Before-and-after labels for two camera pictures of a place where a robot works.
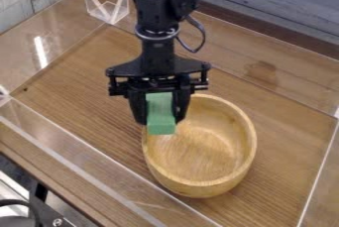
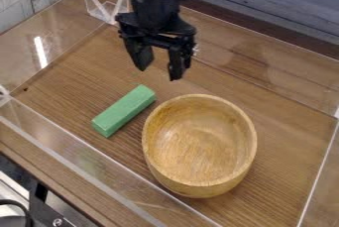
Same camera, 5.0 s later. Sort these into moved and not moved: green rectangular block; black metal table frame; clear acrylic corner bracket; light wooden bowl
Moved: green rectangular block
Not moved: light wooden bowl; clear acrylic corner bracket; black metal table frame
